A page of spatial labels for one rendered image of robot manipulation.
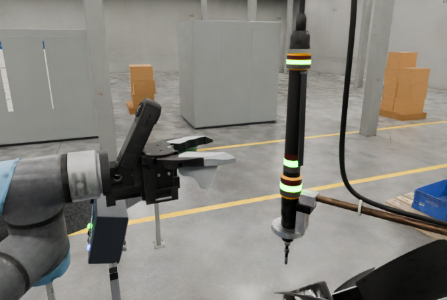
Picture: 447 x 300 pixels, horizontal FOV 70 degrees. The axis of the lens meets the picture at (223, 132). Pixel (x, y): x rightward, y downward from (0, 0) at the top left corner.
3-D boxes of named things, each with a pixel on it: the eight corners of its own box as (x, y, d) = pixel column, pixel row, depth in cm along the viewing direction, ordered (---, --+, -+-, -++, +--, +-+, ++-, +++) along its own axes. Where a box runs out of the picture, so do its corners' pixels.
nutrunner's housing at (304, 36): (299, 238, 69) (316, 14, 57) (293, 247, 66) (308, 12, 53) (282, 232, 71) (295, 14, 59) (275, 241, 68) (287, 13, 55)
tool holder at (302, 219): (318, 229, 68) (322, 187, 65) (307, 247, 62) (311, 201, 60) (279, 217, 73) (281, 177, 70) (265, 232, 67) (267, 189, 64)
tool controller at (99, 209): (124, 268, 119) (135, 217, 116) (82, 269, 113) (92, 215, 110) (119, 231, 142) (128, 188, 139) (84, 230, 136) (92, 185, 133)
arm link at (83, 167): (68, 146, 51) (65, 163, 43) (99, 143, 52) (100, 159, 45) (74, 189, 53) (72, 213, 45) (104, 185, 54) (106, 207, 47)
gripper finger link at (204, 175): (235, 185, 53) (181, 183, 54) (235, 151, 52) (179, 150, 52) (234, 193, 50) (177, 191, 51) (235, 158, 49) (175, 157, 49)
